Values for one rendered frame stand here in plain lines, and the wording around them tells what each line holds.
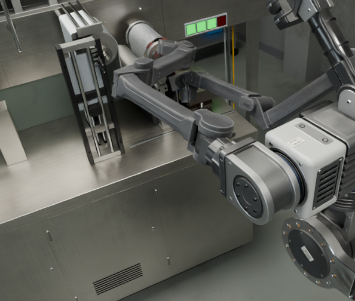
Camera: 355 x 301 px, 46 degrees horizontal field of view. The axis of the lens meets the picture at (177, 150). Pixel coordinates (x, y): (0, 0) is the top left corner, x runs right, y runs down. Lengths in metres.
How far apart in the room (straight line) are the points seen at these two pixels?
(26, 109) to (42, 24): 0.43
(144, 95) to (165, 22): 1.14
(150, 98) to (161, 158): 0.76
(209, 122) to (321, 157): 0.26
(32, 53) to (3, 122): 0.37
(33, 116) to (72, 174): 0.49
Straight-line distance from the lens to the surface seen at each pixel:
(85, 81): 1.69
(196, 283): 2.46
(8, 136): 1.94
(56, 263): 2.00
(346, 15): 3.91
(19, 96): 2.15
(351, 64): 0.89
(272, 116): 1.40
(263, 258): 2.55
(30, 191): 1.83
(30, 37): 2.05
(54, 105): 2.20
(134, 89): 1.13
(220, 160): 0.83
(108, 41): 1.78
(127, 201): 1.86
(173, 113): 1.02
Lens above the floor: 2.02
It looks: 38 degrees down
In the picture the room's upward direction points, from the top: 7 degrees counter-clockwise
